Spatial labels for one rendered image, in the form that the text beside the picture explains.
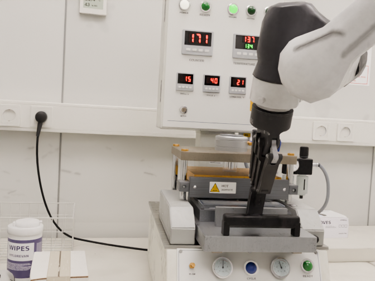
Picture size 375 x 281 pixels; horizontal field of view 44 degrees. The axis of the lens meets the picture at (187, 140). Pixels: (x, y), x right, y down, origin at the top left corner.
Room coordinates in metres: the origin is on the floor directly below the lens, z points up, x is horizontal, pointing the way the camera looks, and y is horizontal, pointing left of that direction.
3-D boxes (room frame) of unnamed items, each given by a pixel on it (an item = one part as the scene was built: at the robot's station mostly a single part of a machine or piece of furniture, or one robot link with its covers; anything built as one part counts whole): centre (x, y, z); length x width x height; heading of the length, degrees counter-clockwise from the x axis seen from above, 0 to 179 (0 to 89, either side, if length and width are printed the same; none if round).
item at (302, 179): (1.28, -0.31, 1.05); 0.15 x 0.05 x 0.15; 99
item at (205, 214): (1.05, -0.12, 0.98); 0.20 x 0.17 x 0.03; 99
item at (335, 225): (1.61, -0.45, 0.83); 0.23 x 0.12 x 0.07; 106
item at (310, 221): (1.07, -0.26, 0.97); 0.26 x 0.05 x 0.07; 9
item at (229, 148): (1.16, -0.12, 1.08); 0.31 x 0.24 x 0.13; 99
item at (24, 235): (1.16, 0.40, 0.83); 0.09 x 0.09 x 0.15
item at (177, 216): (1.03, 0.02, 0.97); 0.25 x 0.05 x 0.07; 9
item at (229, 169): (1.12, -0.12, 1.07); 0.22 x 0.17 x 0.10; 99
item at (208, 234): (1.00, -0.13, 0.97); 0.30 x 0.22 x 0.08; 9
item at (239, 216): (0.86, -0.15, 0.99); 0.15 x 0.02 x 0.04; 99
